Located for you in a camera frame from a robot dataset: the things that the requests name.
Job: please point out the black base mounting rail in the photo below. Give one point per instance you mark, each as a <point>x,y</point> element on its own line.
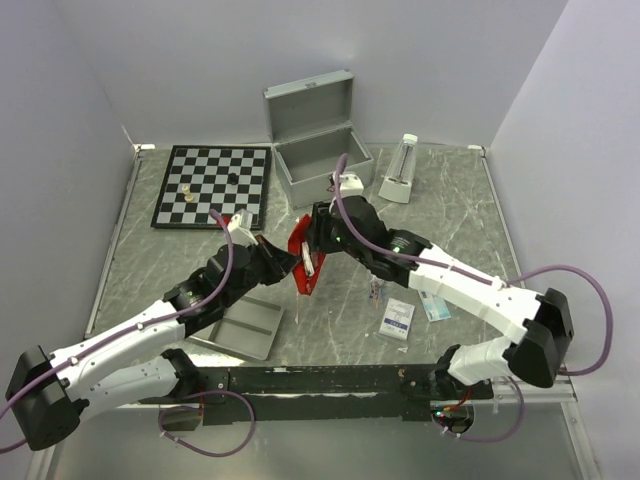
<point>404,391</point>

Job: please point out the white gauze pad packet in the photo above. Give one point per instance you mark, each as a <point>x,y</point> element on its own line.
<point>397,319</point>

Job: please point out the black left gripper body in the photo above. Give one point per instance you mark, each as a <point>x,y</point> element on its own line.
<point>263,268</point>

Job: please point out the white gauze bandage roll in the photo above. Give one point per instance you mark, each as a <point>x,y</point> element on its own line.
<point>309,259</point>

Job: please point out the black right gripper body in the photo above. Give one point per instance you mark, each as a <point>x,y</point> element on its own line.
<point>326,236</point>

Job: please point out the blue white bandage packet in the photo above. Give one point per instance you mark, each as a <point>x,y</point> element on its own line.
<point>435,308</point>

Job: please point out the black and white chessboard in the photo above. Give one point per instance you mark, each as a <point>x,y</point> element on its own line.
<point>205,170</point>

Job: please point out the red fabric zipper pouch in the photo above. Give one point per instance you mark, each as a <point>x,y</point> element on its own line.
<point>305,285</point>

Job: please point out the grey divided plastic tray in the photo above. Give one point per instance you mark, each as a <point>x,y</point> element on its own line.
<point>247,330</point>

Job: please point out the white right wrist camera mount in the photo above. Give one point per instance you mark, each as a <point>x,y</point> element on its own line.
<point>346,184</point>

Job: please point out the cream chess piece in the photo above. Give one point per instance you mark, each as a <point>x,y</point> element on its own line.
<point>188,195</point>

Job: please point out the clear bag of swabs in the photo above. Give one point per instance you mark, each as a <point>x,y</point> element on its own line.
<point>377,291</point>

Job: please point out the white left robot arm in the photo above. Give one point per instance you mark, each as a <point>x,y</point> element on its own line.
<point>50,394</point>

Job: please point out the white metronome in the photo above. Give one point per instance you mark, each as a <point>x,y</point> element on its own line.
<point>398,179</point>

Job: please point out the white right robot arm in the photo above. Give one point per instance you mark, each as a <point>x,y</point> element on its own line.
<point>536,328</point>

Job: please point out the grey metal first-aid case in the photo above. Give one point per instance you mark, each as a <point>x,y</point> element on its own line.
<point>310,127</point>

